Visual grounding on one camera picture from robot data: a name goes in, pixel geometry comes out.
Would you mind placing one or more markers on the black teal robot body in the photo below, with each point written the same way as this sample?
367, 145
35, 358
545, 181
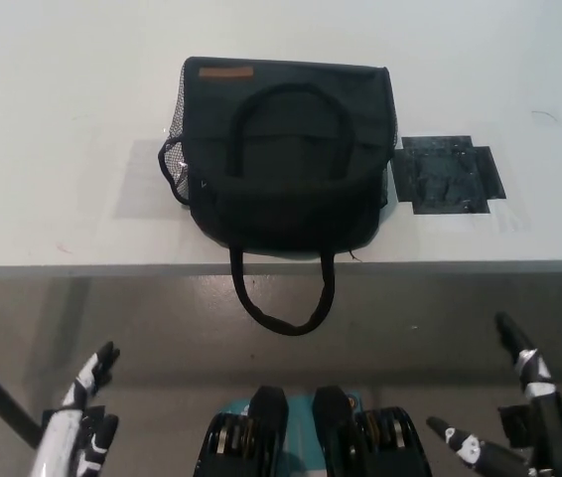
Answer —
330, 427

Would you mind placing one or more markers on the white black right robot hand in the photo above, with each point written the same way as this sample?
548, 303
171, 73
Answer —
549, 422

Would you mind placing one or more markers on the black tape patch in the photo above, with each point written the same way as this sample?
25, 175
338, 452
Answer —
442, 174

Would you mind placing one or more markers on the black soft travel bag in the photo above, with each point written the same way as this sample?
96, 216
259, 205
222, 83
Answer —
286, 189

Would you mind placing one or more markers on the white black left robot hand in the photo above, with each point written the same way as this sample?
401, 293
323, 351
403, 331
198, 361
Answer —
70, 437

